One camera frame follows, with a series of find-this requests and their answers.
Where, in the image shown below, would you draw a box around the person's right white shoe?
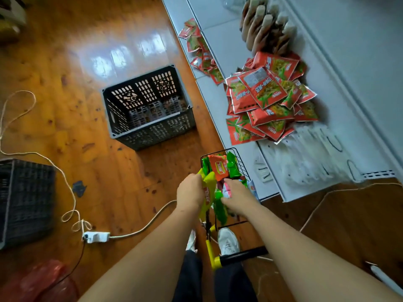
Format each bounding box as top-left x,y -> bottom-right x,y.
217,228 -> 241,256

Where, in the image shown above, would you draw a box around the thick white power cable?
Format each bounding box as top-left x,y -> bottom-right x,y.
109,199 -> 178,240

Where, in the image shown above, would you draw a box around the red plastic bag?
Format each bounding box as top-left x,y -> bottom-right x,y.
0,259 -> 80,302

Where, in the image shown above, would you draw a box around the person's left hand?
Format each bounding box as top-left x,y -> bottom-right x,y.
176,173 -> 205,214

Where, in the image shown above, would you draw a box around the white power strip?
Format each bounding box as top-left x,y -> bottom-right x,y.
82,231 -> 111,244

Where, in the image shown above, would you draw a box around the yellow snack packet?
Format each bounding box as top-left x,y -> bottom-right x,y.
197,168 -> 218,221

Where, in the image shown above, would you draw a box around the person's right hand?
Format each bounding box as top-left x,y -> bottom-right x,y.
221,178 -> 260,217

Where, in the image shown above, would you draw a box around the pile of small red packets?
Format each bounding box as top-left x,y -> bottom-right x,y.
178,18 -> 225,86

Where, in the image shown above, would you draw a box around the dark grey plastic crate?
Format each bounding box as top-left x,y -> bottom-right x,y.
0,158 -> 57,251

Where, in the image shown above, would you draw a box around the white tube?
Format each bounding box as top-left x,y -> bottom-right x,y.
365,261 -> 403,297

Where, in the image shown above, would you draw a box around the thin white cable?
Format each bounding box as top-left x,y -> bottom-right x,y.
299,182 -> 403,234

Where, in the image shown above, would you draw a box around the thin white looped cord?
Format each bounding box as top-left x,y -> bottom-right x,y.
0,90 -> 93,234

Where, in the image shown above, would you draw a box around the white metal shelf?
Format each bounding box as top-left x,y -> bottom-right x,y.
160,0 -> 403,203

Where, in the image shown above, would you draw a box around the thin black cable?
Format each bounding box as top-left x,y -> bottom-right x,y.
40,241 -> 87,294

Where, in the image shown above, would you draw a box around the pile of white packets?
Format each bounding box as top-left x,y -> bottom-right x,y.
253,122 -> 366,190

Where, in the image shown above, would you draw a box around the person's white shoe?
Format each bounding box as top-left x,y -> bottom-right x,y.
185,229 -> 198,254
217,228 -> 241,256

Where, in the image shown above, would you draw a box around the person's dark trousers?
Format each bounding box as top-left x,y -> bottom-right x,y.
172,250 -> 259,302

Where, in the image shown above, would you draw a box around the row of brown packets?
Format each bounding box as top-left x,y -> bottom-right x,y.
239,0 -> 298,56

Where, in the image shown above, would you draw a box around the person's left forearm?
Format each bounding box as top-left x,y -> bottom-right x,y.
78,207 -> 203,302

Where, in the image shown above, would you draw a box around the black perforated plastic crate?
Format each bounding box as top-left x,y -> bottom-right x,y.
101,64 -> 197,151

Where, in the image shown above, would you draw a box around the orange snack packet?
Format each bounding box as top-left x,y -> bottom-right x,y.
208,155 -> 230,182

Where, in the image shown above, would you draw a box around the person's left white shoe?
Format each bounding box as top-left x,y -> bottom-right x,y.
185,229 -> 198,254

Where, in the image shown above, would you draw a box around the person's right forearm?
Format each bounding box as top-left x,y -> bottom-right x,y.
242,201 -> 403,302

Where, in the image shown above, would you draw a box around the blue white snack packet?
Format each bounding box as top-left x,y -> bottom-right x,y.
247,180 -> 260,202

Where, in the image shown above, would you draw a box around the small black wire shopping cart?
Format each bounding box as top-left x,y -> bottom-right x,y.
200,148 -> 269,271

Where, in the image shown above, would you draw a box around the pile of red green packets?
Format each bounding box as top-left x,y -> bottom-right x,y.
225,51 -> 319,146

